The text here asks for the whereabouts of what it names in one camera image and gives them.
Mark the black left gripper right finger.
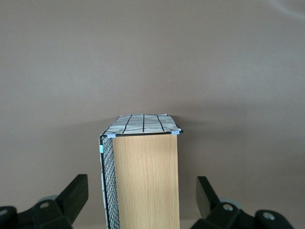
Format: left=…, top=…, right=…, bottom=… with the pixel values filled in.
left=190, top=176, right=294, bottom=229

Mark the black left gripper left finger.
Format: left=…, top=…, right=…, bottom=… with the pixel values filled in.
left=0, top=174, right=89, bottom=229

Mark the light wooden step shelf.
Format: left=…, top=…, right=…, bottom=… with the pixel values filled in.
left=112, top=133, right=180, bottom=229

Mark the black wire basket grid cloth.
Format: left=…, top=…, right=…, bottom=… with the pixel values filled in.
left=98, top=114, right=183, bottom=229

